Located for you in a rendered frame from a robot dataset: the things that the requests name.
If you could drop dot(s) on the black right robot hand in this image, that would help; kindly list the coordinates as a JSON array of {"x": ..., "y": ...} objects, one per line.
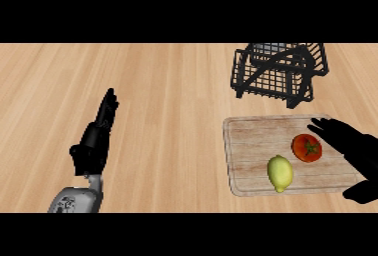
[{"x": 355, "y": 143}]

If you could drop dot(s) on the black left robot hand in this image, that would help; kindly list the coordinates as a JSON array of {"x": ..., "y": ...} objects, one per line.
[{"x": 97, "y": 140}]

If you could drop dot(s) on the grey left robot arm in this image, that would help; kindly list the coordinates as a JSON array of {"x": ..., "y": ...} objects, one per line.
[{"x": 76, "y": 199}]

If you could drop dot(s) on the red tomato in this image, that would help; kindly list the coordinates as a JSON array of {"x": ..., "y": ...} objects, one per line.
[{"x": 306, "y": 148}]

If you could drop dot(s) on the pale wooden cutting board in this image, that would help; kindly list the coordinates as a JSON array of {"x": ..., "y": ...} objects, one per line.
[{"x": 256, "y": 150}]

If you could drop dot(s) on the yellow lemon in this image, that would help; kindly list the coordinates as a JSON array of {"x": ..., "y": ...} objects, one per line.
[{"x": 280, "y": 172}]

